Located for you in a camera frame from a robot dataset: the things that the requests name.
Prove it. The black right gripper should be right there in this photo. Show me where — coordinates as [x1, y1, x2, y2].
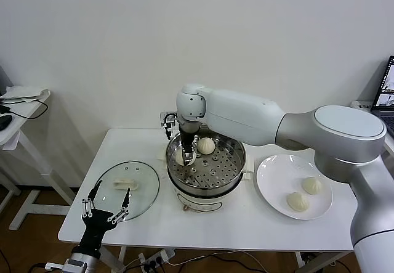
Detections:
[179, 121, 200, 168]

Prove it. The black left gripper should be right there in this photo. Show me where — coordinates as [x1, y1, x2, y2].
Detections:
[78, 179, 132, 251]

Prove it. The white steamed baozi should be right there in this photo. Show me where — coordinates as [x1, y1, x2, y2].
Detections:
[286, 192, 310, 212]
[300, 176, 323, 196]
[196, 137, 215, 156]
[174, 148, 197, 166]

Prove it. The round glass lid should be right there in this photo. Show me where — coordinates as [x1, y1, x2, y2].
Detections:
[91, 161, 161, 223]

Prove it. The stainless steel steamer basket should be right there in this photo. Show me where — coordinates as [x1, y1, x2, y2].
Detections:
[156, 124, 255, 195]

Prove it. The white electric cooker base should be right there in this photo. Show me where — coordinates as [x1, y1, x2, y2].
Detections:
[167, 171, 252, 214]

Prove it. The white table leg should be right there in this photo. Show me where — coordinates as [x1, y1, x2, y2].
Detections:
[294, 250, 348, 273]
[103, 245, 127, 273]

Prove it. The white power strip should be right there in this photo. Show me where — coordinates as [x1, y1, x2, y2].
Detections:
[137, 248, 176, 271]

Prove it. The white round plate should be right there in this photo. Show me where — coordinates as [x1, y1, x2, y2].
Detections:
[255, 153, 334, 221]

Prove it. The white side table with cloth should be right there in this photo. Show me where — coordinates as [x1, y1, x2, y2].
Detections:
[0, 89, 78, 231]

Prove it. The crumpled white cloth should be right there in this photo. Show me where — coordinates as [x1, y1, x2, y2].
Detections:
[0, 85, 52, 104]

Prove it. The white printed box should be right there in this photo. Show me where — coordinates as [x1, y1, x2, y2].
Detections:
[352, 100, 374, 111]

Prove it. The open black laptop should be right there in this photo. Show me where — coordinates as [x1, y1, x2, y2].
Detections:
[371, 55, 394, 118]

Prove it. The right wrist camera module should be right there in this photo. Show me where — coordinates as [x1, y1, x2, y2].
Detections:
[159, 111, 179, 140]

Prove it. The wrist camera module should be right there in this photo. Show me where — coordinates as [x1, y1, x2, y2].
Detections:
[159, 111, 179, 140]
[44, 261, 67, 271]

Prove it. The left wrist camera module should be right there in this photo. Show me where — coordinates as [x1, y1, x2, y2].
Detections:
[44, 261, 67, 271]

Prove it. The black cable with plug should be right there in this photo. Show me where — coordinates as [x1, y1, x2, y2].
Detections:
[0, 99, 49, 120]

